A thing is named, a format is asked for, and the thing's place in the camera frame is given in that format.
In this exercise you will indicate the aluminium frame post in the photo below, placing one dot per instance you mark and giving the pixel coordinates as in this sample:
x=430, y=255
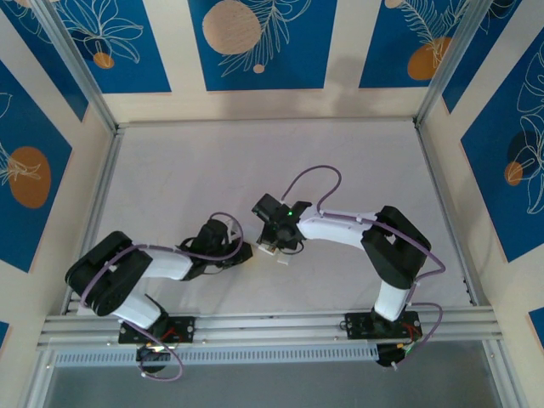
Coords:
x=464, y=64
x=76, y=64

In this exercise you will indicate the aluminium table side rail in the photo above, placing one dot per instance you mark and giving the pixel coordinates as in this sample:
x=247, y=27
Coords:
x=100, y=191
x=444, y=191

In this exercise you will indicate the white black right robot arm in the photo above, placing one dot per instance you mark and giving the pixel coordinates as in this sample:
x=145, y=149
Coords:
x=331, y=227

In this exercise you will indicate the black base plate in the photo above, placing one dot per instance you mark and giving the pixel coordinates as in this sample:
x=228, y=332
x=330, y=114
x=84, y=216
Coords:
x=187, y=329
x=357, y=325

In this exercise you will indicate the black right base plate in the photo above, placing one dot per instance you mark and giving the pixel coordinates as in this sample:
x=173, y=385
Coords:
x=357, y=325

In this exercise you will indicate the white remote control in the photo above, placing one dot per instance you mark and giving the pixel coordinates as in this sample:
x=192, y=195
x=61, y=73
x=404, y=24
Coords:
x=267, y=252

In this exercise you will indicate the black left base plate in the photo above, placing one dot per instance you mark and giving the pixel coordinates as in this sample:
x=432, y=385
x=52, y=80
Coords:
x=187, y=329

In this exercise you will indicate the aluminium frame leg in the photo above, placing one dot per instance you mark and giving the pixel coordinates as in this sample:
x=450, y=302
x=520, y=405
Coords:
x=37, y=382
x=502, y=374

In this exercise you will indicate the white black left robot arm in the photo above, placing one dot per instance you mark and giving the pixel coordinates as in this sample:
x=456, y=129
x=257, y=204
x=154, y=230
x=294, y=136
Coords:
x=170, y=263

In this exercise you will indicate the aluminium table back rail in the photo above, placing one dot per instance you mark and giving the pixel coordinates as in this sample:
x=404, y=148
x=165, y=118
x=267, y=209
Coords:
x=268, y=122

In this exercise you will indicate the aluminium mounting rail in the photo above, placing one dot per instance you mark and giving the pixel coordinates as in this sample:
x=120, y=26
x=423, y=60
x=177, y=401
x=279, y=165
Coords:
x=276, y=327

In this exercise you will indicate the white battery cover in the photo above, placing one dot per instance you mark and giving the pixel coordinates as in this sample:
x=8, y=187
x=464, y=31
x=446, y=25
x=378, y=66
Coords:
x=284, y=260

